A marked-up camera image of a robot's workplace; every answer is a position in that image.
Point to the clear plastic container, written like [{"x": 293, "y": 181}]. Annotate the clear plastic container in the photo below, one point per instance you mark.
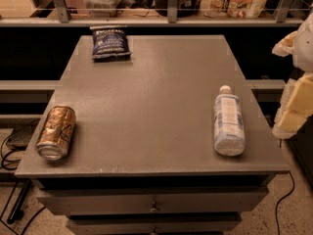
[{"x": 102, "y": 8}]

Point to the colourful snack bag on shelf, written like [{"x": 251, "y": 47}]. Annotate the colourful snack bag on shelf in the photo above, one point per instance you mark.
[{"x": 239, "y": 9}]

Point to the blue chip bag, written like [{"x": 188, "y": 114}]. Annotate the blue chip bag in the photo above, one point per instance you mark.
[{"x": 109, "y": 42}]

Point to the drawer knob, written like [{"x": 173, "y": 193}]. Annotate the drawer knob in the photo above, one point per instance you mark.
[{"x": 154, "y": 208}]

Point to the orange soda can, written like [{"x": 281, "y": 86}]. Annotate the orange soda can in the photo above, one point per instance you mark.
[{"x": 55, "y": 135}]

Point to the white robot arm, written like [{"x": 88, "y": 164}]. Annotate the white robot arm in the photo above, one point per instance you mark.
[{"x": 303, "y": 48}]

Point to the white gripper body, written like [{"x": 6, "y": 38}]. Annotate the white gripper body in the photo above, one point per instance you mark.
[{"x": 304, "y": 48}]

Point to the black power adapter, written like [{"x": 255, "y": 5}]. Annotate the black power adapter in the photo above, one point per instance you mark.
[{"x": 20, "y": 138}]

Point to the grey drawer cabinet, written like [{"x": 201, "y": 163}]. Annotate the grey drawer cabinet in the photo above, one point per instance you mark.
[{"x": 144, "y": 132}]

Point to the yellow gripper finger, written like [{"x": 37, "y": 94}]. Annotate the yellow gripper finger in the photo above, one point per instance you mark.
[
  {"x": 300, "y": 105},
  {"x": 278, "y": 132}
]

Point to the blue plastic bottle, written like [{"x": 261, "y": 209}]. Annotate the blue plastic bottle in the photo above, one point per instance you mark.
[{"x": 229, "y": 132}]

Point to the grey metal shelf rail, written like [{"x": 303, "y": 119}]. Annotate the grey metal shelf rail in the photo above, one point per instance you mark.
[{"x": 73, "y": 13}]

